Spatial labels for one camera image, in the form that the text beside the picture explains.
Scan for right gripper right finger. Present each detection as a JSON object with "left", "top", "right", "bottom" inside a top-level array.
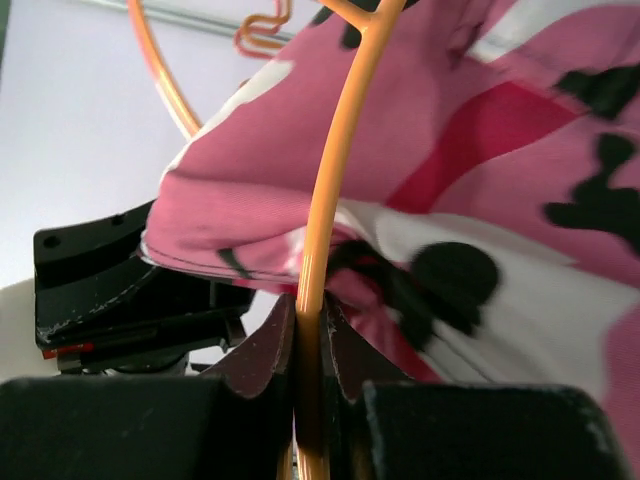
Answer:
[{"left": 320, "top": 298, "right": 633, "bottom": 479}]

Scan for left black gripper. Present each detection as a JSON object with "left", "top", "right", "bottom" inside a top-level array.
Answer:
[{"left": 33, "top": 204, "right": 255, "bottom": 374}]

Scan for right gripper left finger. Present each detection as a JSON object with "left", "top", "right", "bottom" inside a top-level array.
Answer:
[{"left": 1, "top": 295, "right": 295, "bottom": 479}]

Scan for orange plastic hanger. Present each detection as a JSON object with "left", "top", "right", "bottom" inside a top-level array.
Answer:
[{"left": 126, "top": 0, "right": 406, "bottom": 479}]

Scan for pink camouflage trousers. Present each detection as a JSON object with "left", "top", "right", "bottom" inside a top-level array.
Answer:
[{"left": 140, "top": 1, "right": 639, "bottom": 466}]

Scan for orange hanger behind pink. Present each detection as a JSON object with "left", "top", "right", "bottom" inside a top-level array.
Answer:
[{"left": 233, "top": 0, "right": 292, "bottom": 60}]

